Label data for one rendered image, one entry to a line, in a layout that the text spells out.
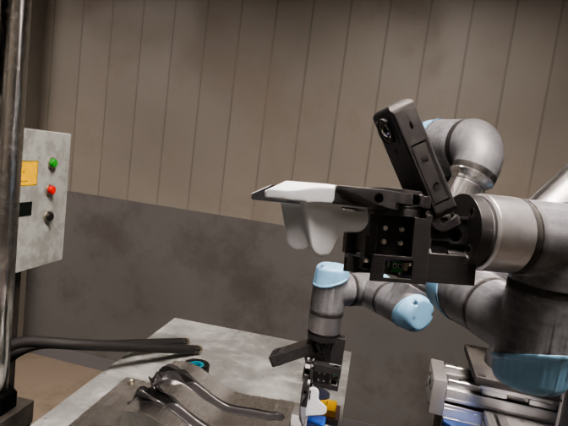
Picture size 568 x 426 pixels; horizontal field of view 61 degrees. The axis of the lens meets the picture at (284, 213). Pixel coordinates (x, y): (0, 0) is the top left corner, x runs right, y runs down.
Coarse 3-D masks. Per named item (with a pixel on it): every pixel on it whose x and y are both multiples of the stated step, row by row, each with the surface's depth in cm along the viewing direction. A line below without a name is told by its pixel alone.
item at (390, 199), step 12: (336, 192) 39; (348, 192) 39; (360, 192) 39; (372, 192) 39; (384, 192) 40; (396, 192) 40; (336, 204) 39; (348, 204) 39; (360, 204) 40; (372, 204) 40; (384, 204) 40; (396, 204) 40; (408, 204) 41
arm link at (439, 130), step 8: (432, 120) 116; (440, 120) 113; (448, 120) 111; (456, 120) 109; (432, 128) 112; (440, 128) 110; (448, 128) 108; (432, 136) 111; (440, 136) 109; (448, 136) 107; (432, 144) 111; (440, 144) 109; (448, 144) 107; (440, 152) 109; (448, 152) 107; (440, 160) 111; (448, 160) 108; (448, 168) 112; (448, 176) 113
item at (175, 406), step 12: (156, 372) 113; (168, 372) 114; (180, 372) 118; (156, 384) 108; (192, 384) 117; (144, 396) 104; (156, 396) 107; (168, 396) 107; (204, 396) 115; (216, 396) 117; (168, 408) 103; (180, 408) 106; (228, 408) 115; (240, 408) 115; (252, 408) 115; (192, 420) 105; (276, 420) 111
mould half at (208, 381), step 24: (120, 384) 124; (144, 384) 125; (168, 384) 112; (216, 384) 122; (96, 408) 112; (120, 408) 113; (144, 408) 100; (192, 408) 108; (216, 408) 113; (264, 408) 116; (288, 408) 116
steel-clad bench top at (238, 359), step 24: (168, 336) 173; (192, 336) 175; (216, 336) 178; (240, 336) 181; (264, 336) 184; (120, 360) 150; (144, 360) 152; (168, 360) 154; (216, 360) 158; (240, 360) 161; (264, 360) 163; (96, 384) 134; (240, 384) 144; (264, 384) 146; (288, 384) 148; (336, 384) 152; (72, 408) 121
